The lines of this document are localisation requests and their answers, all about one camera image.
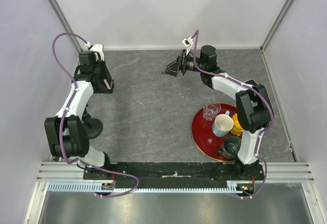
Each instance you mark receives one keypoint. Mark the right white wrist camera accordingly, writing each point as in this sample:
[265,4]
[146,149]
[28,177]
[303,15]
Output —
[188,43]

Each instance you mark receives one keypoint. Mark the yellow cup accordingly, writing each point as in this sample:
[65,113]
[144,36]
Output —
[237,130]

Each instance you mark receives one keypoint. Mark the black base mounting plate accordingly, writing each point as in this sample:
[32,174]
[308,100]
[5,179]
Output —
[183,174]

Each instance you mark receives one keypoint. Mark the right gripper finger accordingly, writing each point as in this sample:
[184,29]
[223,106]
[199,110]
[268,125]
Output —
[170,72]
[173,66]

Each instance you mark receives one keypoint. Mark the clear glass cup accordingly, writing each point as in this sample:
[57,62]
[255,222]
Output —
[210,111]

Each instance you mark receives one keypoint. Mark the slotted cable duct rail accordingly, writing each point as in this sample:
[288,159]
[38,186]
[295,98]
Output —
[99,187]

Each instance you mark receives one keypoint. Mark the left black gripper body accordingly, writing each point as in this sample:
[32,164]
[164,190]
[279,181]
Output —
[100,69]

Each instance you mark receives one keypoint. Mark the left aluminium corner post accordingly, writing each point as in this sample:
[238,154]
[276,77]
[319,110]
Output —
[60,15]

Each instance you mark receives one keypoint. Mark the right aluminium corner post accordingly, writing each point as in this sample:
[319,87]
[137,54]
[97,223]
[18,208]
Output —
[277,23]

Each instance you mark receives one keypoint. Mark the black folding phone stand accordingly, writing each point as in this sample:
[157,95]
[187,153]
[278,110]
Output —
[101,88]

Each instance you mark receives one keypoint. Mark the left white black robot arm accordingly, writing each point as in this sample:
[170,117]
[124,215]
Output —
[71,129]

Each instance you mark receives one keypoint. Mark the light blue white mug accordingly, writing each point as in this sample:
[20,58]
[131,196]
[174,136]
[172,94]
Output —
[222,125]

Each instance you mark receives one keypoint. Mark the aluminium frame front rail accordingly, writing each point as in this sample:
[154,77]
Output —
[278,172]

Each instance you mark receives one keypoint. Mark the red round tray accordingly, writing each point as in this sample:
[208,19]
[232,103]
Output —
[205,139]

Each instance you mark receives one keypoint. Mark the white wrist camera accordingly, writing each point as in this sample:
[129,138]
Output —
[98,49]
[188,43]

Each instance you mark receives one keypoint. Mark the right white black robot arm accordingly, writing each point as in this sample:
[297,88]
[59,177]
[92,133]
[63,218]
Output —
[253,106]

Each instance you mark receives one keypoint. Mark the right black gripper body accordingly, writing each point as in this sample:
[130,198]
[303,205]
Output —
[183,62]

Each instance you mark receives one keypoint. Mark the aluminium corner post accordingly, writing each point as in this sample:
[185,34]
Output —
[277,23]
[60,15]

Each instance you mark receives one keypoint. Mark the pink case smartphone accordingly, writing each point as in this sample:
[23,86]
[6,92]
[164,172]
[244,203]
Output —
[251,82]
[109,83]

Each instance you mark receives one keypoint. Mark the black round base phone holder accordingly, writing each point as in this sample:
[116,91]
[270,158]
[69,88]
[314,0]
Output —
[92,126]

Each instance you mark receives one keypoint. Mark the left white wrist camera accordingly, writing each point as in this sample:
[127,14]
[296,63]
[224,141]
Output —
[98,49]

